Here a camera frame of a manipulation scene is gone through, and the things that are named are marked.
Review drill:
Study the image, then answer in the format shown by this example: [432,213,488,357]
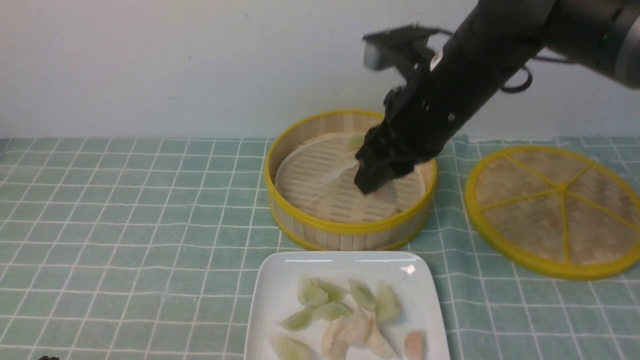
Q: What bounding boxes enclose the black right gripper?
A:
[354,71,465,195]

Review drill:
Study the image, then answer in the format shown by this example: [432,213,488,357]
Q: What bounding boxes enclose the green pink dumpling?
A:
[345,133,365,153]

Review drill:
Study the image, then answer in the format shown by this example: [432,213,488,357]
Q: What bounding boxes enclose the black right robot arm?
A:
[354,0,640,195]

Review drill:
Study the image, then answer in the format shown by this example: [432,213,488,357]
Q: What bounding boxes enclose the white square plate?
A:
[244,251,451,360]

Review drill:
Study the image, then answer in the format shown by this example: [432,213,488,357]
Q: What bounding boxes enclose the white steamer liner cloth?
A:
[275,132,434,224]

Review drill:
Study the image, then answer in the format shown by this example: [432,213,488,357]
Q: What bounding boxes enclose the yellow rimmed bamboo steamer basket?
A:
[263,110,438,251]

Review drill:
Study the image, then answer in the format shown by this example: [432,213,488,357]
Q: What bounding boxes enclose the yellow rimmed bamboo steamer lid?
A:
[464,145,640,281]

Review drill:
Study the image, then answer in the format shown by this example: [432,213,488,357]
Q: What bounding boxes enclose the green dumpling top middle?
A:
[349,278,377,312]

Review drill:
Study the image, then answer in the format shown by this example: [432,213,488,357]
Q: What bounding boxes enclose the green dumpling top right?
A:
[375,282,402,322]

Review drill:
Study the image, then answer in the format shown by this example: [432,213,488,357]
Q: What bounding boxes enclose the green dumpling top left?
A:
[297,278,329,308]

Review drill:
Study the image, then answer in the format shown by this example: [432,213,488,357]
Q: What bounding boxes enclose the green dumpling centre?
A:
[311,301,353,322]

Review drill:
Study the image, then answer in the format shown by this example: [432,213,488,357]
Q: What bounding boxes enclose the white dumpling centre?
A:
[333,307,371,346]

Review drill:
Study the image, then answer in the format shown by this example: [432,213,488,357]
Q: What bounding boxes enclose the white dumpling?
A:
[333,307,371,346]
[366,319,398,360]
[320,317,350,360]

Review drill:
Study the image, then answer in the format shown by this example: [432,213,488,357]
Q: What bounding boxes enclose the pink dumpling right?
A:
[403,329,427,360]

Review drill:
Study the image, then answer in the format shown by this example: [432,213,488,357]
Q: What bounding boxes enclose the white dumpling lower right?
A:
[366,319,398,360]

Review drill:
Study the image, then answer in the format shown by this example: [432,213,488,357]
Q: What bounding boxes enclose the white dumpling lower left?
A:
[320,317,350,360]

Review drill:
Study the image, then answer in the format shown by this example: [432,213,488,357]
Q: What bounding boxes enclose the green dumpling middle left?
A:
[278,306,315,332]

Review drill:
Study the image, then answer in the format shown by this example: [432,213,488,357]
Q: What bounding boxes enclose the green dumpling bottom left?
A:
[270,335,314,360]

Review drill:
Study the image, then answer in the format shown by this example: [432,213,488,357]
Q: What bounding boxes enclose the green checkered tablecloth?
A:
[0,137,639,360]

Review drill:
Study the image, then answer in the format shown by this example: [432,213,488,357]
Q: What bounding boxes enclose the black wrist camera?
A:
[362,23,449,79]

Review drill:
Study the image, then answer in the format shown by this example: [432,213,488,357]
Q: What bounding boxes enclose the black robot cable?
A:
[500,54,576,95]

